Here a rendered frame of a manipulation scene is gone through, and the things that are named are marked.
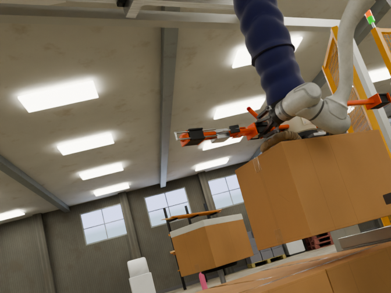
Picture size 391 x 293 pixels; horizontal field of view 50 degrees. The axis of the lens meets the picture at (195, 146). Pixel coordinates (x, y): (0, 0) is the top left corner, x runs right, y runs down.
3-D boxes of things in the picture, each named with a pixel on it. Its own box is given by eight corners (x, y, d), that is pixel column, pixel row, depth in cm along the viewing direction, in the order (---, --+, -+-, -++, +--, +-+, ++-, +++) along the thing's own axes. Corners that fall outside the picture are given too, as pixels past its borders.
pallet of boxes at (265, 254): (280, 258, 1576) (269, 226, 1609) (286, 258, 1496) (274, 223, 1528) (248, 268, 1557) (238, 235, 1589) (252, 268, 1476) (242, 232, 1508)
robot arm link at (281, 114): (285, 117, 173) (277, 123, 178) (302, 115, 177) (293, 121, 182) (278, 97, 175) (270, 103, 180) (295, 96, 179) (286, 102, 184)
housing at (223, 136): (223, 142, 192) (221, 133, 193) (231, 136, 186) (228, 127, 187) (210, 143, 188) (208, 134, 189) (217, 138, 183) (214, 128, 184)
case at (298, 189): (348, 226, 225) (323, 156, 236) (411, 209, 192) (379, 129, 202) (258, 250, 198) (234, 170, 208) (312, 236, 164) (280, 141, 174)
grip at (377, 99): (378, 109, 208) (374, 100, 210) (392, 102, 201) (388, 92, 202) (366, 110, 204) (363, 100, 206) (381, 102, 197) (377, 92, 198)
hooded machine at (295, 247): (301, 252, 1590) (290, 218, 1624) (306, 251, 1537) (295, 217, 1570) (285, 257, 1580) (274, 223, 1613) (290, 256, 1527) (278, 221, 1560)
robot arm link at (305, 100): (277, 110, 172) (303, 125, 175) (301, 92, 159) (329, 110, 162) (283, 90, 177) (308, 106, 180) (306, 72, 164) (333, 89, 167)
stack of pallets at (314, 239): (341, 240, 1616) (331, 215, 1642) (352, 238, 1523) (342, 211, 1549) (306, 250, 1594) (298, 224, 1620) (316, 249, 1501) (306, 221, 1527)
